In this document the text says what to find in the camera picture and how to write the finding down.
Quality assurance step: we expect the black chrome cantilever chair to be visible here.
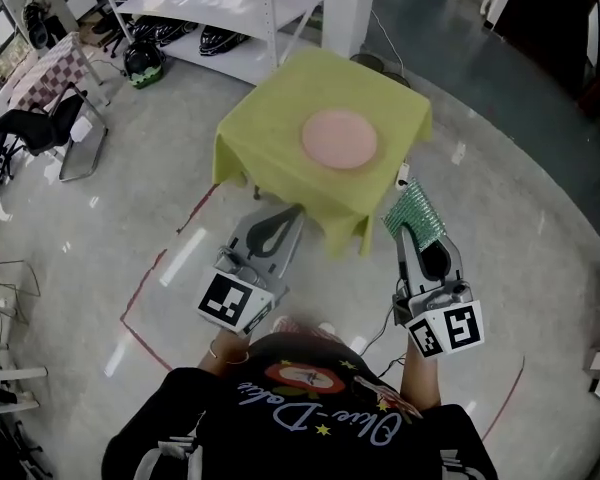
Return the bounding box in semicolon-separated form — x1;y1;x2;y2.
0;81;110;184

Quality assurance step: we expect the brown cardboard box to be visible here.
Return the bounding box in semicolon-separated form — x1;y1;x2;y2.
77;17;116;49

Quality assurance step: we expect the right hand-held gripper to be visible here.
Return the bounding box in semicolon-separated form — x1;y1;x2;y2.
392;223;486;359

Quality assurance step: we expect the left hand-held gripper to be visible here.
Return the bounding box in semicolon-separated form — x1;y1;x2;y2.
196;204;307;339

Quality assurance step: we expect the person's left forearm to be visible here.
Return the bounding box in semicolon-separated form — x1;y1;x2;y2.
197;325;254;382

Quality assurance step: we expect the person's black printed shirt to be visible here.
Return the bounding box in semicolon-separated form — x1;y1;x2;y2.
102;330;499;480

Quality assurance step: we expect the large pink plate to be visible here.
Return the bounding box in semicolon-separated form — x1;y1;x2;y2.
301;109;380;171

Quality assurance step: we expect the dark wooden cabinet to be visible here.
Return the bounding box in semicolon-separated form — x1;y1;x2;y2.
492;0;600;119

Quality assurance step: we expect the white floor cable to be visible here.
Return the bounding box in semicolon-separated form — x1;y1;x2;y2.
369;10;409;77

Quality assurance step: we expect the table with yellow-green cloth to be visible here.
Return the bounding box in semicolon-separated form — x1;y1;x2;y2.
210;46;434;258

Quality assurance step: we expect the shiny black bag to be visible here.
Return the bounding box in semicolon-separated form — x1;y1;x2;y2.
198;24;251;57
129;15;199;47

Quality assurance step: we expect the pink checkered cloth table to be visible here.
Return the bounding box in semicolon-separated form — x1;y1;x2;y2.
7;31;112;114

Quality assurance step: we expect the empty black mesh wastebasket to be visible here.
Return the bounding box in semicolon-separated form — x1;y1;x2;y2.
350;53;389;69

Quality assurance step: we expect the person's right forearm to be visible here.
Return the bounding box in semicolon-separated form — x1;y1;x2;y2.
398;342;444;412

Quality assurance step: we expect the black and green helmet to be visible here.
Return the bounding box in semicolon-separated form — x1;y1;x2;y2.
122;40;165;90

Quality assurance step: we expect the thin metal bracelet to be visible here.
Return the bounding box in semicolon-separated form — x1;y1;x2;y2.
208;338;251;367

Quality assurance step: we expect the green scrubbing sponge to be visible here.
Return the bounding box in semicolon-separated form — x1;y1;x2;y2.
382;177;449;252

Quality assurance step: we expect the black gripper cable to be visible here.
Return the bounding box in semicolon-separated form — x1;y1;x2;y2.
352;277;406;367

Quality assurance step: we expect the white wooden rack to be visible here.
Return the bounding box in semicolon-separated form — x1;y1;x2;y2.
0;337;49;419

